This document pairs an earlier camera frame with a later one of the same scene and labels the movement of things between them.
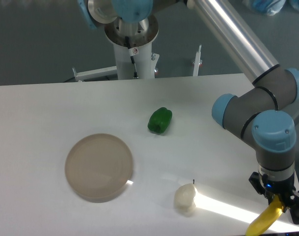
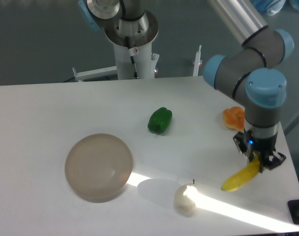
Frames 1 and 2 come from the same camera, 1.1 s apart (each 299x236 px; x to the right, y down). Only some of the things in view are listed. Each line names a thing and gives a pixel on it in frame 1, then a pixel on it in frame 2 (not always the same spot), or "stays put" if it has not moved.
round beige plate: (98, 167) stays put
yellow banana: (261, 225) → (242, 177)
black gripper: (263, 182) → (262, 147)
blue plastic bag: (270, 7) stays put
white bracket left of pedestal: (80, 76) stays put
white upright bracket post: (197, 61) stays put
